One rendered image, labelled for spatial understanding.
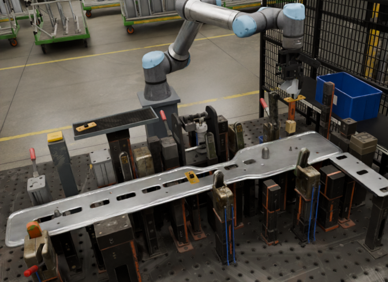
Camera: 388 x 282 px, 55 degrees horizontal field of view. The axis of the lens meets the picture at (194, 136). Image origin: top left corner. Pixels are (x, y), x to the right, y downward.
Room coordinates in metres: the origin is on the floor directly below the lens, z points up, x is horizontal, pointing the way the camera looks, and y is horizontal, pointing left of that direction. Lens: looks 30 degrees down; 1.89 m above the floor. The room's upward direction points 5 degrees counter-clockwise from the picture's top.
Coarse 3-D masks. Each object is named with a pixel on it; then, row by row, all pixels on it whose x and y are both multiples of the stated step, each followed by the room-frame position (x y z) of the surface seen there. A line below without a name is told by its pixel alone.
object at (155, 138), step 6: (150, 138) 1.41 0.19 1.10; (156, 138) 1.40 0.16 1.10; (150, 144) 1.37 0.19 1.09; (156, 144) 1.38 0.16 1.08; (150, 150) 1.37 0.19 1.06; (156, 150) 1.38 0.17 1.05; (156, 156) 1.38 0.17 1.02; (156, 162) 1.38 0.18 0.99; (156, 168) 1.38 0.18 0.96; (162, 168) 1.39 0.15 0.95; (156, 186) 1.38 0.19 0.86; (162, 204) 1.38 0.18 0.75; (162, 210) 1.38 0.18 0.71; (168, 210) 1.38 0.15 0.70
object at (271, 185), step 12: (264, 192) 1.16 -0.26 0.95; (276, 192) 1.12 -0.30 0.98; (264, 204) 1.15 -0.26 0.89; (276, 204) 1.12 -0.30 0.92; (264, 216) 1.16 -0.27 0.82; (276, 216) 1.13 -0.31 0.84; (264, 228) 1.15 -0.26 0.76; (276, 228) 1.13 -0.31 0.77; (264, 240) 1.14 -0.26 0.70; (276, 240) 1.12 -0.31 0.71
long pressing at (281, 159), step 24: (264, 144) 1.43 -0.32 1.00; (288, 144) 1.42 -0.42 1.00; (312, 144) 1.40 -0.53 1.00; (192, 168) 1.29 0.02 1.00; (216, 168) 1.28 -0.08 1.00; (240, 168) 1.26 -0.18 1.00; (264, 168) 1.25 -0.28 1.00; (288, 168) 1.24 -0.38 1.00; (96, 192) 1.18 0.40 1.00; (120, 192) 1.17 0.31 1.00; (168, 192) 1.14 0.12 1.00; (192, 192) 1.13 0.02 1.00; (24, 216) 1.07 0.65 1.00; (72, 216) 1.05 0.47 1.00; (96, 216) 1.04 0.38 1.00
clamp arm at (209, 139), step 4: (208, 132) 1.40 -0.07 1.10; (204, 136) 1.41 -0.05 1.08; (208, 136) 1.39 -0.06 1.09; (212, 136) 1.40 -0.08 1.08; (208, 140) 1.39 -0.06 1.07; (212, 140) 1.39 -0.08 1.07; (208, 144) 1.39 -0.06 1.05; (212, 144) 1.39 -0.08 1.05; (208, 148) 1.38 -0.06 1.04; (212, 148) 1.39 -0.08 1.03; (208, 152) 1.38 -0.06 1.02; (212, 152) 1.38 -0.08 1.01; (208, 156) 1.38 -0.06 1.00; (212, 156) 1.38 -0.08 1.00; (216, 156) 1.38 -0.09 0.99
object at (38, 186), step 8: (40, 176) 1.24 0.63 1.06; (32, 184) 1.19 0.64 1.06; (40, 184) 1.18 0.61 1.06; (32, 192) 1.16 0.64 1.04; (40, 192) 1.16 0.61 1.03; (48, 192) 1.20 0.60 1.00; (32, 200) 1.15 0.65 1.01; (40, 200) 1.16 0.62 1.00; (48, 200) 1.17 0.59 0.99; (48, 216) 1.17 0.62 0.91; (56, 240) 1.17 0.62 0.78; (56, 248) 1.16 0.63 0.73
